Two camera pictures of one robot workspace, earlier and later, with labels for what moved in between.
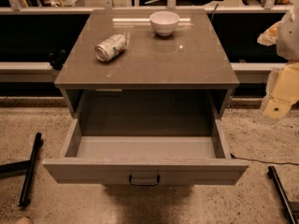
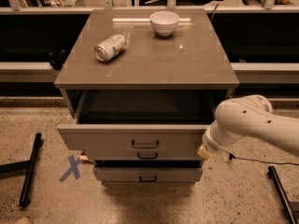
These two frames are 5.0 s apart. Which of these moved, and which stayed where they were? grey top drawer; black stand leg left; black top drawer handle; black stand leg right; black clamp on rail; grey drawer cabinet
Moved: black top drawer handle; grey top drawer
Stayed: grey drawer cabinet; black clamp on rail; black stand leg right; black stand leg left
